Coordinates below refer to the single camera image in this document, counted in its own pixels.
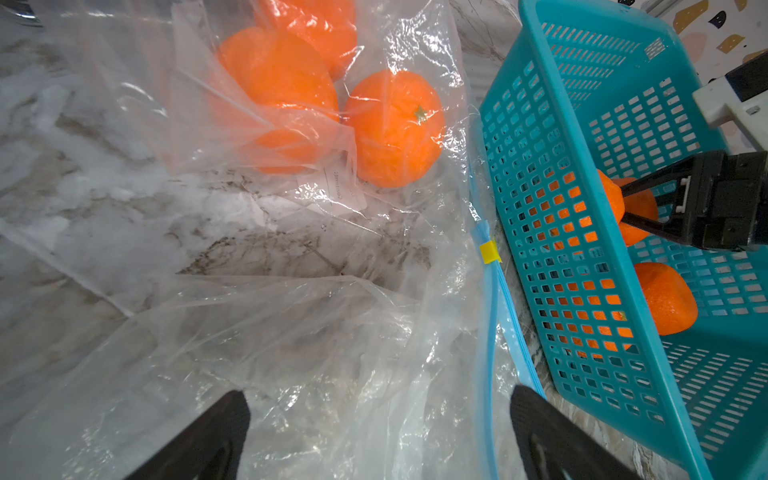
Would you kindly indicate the yellow bag zip slider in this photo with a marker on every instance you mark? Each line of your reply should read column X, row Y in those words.
column 489, row 252

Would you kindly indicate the clear zip-top plastic bag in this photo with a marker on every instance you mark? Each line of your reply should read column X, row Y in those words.
column 344, row 379

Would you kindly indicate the orange fruit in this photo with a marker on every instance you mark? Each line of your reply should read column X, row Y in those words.
column 329, row 26
column 642, row 204
column 399, row 127
column 288, row 80
column 670, row 300

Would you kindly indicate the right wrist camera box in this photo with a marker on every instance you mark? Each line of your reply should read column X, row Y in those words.
column 740, row 96

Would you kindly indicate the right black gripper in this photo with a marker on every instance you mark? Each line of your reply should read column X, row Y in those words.
column 724, row 203

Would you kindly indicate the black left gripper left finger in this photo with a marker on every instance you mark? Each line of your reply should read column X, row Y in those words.
column 209, row 448

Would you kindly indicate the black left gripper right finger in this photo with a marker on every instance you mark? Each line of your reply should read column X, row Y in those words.
column 552, row 447

